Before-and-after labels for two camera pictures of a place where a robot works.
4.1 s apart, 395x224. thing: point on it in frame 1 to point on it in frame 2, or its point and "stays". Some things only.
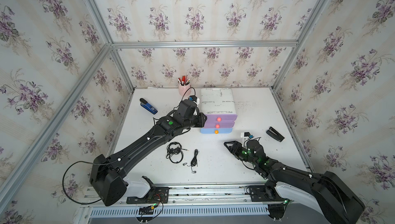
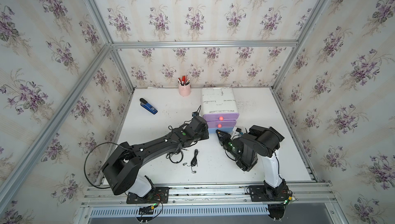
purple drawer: x=211 y=124 stays
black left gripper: x=200 y=122 to x=206 y=135
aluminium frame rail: x=203 y=43 stays
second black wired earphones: x=194 y=162 stays
